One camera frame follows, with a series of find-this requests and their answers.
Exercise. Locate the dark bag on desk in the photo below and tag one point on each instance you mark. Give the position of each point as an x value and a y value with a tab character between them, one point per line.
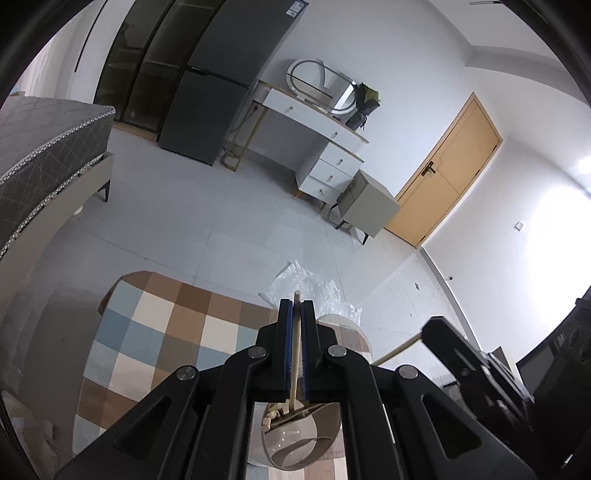
367	94

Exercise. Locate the white wardrobe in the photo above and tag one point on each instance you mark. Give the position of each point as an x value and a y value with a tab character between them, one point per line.
69	50

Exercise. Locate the dark glass cabinet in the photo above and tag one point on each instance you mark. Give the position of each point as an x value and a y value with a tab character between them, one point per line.
143	69

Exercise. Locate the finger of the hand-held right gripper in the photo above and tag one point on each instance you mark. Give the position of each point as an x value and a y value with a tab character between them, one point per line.
445	337

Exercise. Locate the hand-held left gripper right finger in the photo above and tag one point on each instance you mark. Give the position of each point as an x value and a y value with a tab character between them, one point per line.
308	355

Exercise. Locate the white vanity desk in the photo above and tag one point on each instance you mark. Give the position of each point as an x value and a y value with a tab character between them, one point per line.
318	134

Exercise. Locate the grey bowl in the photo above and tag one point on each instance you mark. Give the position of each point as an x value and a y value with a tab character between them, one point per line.
300	445

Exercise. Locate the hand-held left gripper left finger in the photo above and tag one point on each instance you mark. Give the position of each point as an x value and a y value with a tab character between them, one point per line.
286	355

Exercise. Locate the wooden door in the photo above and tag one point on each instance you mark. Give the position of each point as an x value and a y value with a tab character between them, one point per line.
452	170

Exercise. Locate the grey refrigerator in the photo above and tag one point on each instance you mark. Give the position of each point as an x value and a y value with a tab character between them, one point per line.
217	92

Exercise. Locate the wooden chopstick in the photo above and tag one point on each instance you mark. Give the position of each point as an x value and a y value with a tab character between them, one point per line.
397	353
295	350

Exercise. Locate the grey nightstand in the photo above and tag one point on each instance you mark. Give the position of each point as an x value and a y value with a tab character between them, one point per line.
369	203

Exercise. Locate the checkered blanket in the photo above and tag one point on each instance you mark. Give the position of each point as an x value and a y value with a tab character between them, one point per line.
152	323

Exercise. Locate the clear bubble wrap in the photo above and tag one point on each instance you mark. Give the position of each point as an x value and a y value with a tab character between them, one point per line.
314	290

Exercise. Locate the grey quilted bed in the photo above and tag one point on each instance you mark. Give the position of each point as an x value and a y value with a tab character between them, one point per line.
46	147

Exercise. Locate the black furniture piece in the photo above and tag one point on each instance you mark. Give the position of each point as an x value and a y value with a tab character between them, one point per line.
554	369

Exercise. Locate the oval mirror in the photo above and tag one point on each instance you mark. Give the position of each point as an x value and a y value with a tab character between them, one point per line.
323	87

